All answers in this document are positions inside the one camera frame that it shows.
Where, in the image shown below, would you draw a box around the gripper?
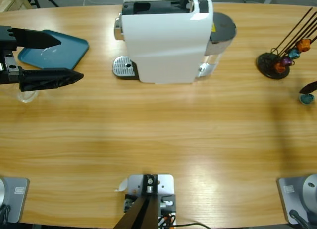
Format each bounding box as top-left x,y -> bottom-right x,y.
0,25 -> 84,92

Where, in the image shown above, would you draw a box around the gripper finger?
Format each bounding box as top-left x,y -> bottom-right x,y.
299,80 -> 317,95

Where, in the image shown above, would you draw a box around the large teal coffee capsule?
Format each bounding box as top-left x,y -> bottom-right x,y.
299,94 -> 316,106

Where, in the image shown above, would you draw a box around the clear drinking glass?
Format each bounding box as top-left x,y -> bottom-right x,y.
14,89 -> 40,104

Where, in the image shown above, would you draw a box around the white capsule coffee machine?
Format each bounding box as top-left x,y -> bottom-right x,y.
112,0 -> 220,85

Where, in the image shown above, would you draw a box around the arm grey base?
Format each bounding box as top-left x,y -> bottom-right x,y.
276,173 -> 317,225
0,177 -> 30,224

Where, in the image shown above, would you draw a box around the small teal coffee capsule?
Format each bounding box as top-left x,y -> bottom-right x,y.
288,48 -> 301,60

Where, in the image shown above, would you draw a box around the teal plastic tray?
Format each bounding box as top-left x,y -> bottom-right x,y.
17,29 -> 90,71

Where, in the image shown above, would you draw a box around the black capsule holder stand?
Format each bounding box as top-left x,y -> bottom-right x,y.
256,7 -> 317,80

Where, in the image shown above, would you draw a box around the black chair legs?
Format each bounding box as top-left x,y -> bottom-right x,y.
23,0 -> 60,9

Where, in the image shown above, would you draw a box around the clear water tank grey lid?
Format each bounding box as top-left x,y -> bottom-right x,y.
204,12 -> 237,66

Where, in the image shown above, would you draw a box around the white paper tag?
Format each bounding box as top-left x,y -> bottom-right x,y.
114,178 -> 129,192

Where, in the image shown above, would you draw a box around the black base cable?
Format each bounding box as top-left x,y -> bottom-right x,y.
289,209 -> 310,229

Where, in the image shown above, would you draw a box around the white camera mount dark post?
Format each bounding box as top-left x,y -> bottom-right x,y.
113,173 -> 177,229

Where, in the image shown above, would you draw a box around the black mount cable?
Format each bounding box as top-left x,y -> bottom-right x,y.
173,222 -> 211,229

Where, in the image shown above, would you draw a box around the orange wire bundle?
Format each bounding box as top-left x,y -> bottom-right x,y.
158,212 -> 175,226

